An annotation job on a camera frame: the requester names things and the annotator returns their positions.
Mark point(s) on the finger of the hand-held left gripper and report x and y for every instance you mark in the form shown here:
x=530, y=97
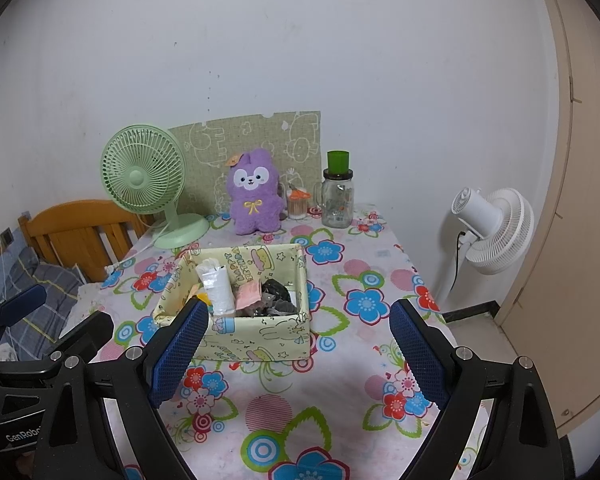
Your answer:
x=22, y=305
x=95, y=330

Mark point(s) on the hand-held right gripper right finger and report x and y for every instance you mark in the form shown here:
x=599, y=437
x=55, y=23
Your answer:
x=420, y=350

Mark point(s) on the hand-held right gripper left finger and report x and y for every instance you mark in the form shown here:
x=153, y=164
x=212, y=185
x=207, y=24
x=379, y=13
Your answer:
x=180, y=350

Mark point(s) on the plastic paper towel pack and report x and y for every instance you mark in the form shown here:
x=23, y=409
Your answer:
x=217, y=290

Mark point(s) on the yellow printed box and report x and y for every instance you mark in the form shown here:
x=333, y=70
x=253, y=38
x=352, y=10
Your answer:
x=260, y=340

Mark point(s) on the pink packet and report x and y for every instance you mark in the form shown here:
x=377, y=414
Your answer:
x=249, y=296

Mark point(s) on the black plastic bag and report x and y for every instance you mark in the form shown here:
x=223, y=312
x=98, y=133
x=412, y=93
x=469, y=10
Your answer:
x=277, y=295

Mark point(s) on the grey plaid pillow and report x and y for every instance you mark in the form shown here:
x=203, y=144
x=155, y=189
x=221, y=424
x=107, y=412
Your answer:
x=50, y=285

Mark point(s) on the wooden bed headboard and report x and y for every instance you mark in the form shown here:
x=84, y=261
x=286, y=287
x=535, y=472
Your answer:
x=70, y=230

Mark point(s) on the floral tablecloth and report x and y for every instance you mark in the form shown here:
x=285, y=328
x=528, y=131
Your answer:
x=370, y=270

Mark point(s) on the white standing fan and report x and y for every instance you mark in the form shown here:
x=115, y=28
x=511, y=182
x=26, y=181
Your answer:
x=500, y=230

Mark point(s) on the purple plush bunny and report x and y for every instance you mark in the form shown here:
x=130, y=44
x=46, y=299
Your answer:
x=252, y=210

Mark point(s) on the green desk fan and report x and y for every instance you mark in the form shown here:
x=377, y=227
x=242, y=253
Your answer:
x=137, y=177

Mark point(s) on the glass jar with green lid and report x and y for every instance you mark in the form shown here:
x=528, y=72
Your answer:
x=337, y=205

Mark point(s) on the cotton swab container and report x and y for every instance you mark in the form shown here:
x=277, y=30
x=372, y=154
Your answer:
x=297, y=207

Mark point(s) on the beige door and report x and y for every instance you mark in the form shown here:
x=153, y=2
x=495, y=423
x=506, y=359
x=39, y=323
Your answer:
x=580, y=210

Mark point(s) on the green printed board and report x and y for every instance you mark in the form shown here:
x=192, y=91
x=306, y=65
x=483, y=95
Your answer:
x=260, y=135

